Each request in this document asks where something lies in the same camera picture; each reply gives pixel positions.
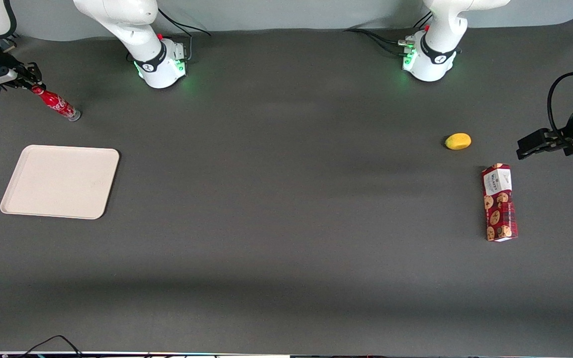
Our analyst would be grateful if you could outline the red coke bottle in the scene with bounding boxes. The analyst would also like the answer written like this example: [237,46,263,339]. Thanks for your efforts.
[31,85,82,122]

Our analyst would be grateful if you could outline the red cookie box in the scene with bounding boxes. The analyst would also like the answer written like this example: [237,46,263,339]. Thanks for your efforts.
[481,163,519,242]

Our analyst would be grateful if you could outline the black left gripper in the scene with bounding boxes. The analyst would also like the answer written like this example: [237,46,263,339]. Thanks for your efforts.
[517,99,573,160]

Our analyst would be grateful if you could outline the black left arm base cables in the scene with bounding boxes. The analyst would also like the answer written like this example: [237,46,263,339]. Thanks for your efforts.
[344,11,434,56]

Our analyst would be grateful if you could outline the black cable at table edge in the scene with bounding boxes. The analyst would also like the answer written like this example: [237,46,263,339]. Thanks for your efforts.
[18,335,84,358]

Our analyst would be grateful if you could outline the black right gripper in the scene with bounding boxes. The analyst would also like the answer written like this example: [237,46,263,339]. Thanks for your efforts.
[0,47,44,92]

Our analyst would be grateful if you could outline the beige plastic tray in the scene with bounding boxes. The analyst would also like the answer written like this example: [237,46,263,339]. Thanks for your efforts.
[0,145,120,220]

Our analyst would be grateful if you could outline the black right arm base cable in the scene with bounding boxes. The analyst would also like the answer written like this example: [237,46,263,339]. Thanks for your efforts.
[157,6,211,63]

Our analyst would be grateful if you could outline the yellow lemon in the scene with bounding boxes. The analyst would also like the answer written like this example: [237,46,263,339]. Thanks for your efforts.
[445,133,472,151]

